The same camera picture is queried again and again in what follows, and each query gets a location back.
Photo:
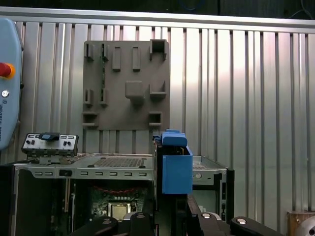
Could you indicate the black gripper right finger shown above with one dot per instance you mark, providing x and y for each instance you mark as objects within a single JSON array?
[{"x": 209, "y": 226}]

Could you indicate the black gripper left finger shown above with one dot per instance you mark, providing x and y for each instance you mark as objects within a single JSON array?
[{"x": 140, "y": 226}]

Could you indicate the hard disk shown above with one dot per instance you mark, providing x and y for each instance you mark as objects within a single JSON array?
[{"x": 177, "y": 172}]

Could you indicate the silver CPU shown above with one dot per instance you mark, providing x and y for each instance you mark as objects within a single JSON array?
[{"x": 121, "y": 211}]

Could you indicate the CPU socket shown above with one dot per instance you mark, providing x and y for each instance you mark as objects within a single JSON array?
[{"x": 109, "y": 214}]

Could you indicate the green motherboard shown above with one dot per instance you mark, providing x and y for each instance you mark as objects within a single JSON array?
[{"x": 98, "y": 209}]

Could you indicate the grey parts rack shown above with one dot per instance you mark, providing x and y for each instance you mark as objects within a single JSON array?
[{"x": 123, "y": 108}]

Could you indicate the silver front port panel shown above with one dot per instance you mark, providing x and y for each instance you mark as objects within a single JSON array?
[{"x": 50, "y": 147}]

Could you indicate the black PC case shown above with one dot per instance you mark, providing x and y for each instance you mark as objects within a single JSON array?
[{"x": 22, "y": 173}]

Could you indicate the pale blue teach pendant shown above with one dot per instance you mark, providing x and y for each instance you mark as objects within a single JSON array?
[{"x": 9, "y": 110}]

